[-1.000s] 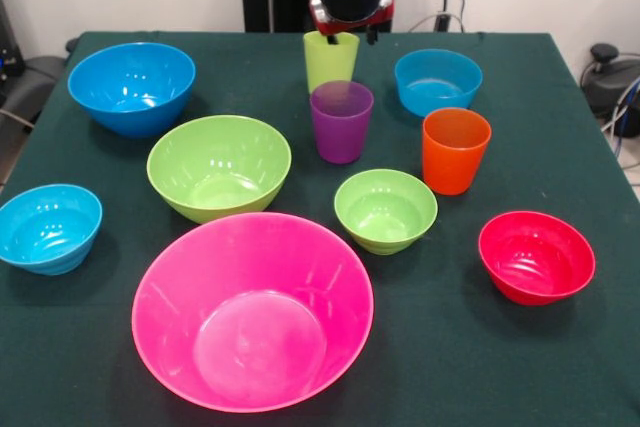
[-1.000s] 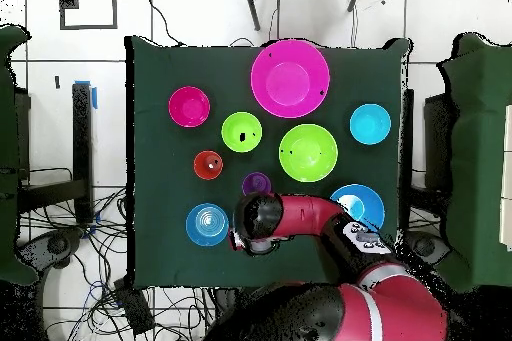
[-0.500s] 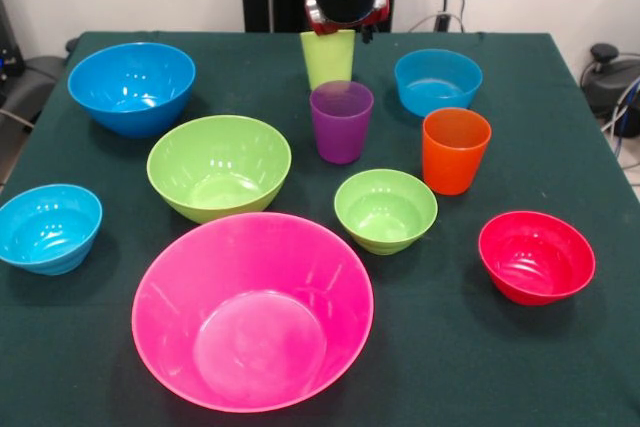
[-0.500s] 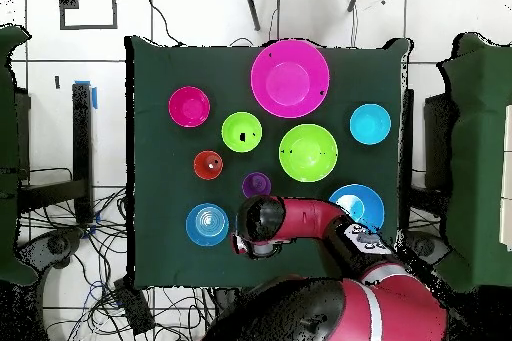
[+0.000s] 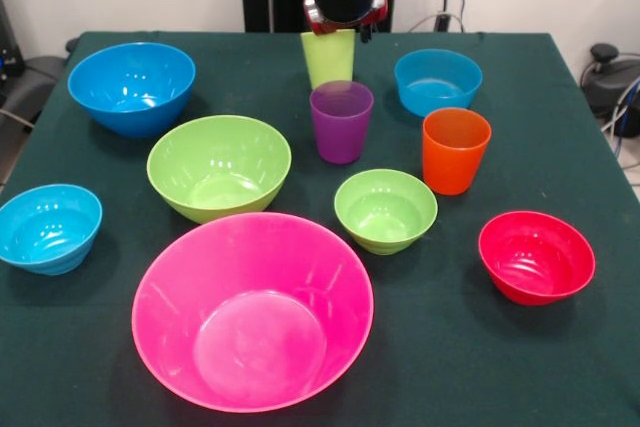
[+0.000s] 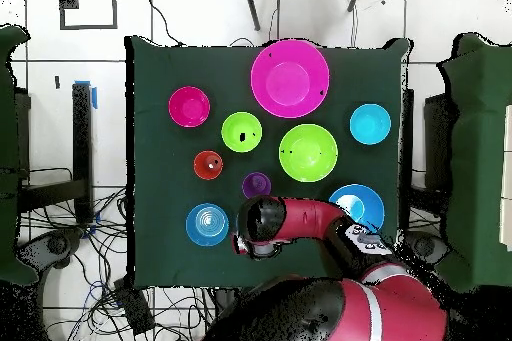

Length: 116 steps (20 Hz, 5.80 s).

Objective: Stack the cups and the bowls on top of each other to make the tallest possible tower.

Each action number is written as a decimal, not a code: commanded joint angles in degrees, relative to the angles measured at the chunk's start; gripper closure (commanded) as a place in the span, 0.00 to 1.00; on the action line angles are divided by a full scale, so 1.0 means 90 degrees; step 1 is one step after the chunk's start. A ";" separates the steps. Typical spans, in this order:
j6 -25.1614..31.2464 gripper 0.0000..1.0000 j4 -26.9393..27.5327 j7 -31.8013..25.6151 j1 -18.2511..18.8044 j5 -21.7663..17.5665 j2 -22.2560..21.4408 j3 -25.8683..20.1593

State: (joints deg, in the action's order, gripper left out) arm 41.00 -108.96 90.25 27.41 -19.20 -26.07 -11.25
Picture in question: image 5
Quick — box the small light blue bowl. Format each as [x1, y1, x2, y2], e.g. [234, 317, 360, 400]
[0, 183, 104, 277]

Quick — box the small green bowl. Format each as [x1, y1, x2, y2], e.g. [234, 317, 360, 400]
[333, 168, 439, 256]

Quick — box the large blue bowl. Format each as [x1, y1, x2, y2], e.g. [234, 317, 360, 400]
[67, 42, 197, 139]

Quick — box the purple cup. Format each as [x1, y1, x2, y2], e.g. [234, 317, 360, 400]
[309, 80, 375, 166]

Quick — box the lime green cup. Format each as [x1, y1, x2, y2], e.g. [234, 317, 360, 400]
[300, 29, 358, 91]

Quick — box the orange cup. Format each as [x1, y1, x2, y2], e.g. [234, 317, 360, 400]
[421, 107, 493, 197]

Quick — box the large green bowl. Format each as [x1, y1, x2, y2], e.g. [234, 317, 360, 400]
[146, 114, 293, 225]

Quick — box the dark green table cloth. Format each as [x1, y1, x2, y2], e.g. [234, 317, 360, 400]
[0, 31, 640, 427]

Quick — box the black wheel base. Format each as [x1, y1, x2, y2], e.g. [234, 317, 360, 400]
[0, 37, 81, 148]
[583, 43, 640, 138]

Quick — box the large pink bowl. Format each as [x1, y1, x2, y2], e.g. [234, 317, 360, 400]
[131, 211, 376, 414]

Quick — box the small red-pink bowl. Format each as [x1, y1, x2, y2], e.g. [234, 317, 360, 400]
[477, 210, 597, 307]

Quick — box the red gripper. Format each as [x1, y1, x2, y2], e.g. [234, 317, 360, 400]
[304, 0, 390, 45]

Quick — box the medium blue bowl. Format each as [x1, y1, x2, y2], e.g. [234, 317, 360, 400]
[393, 48, 484, 119]

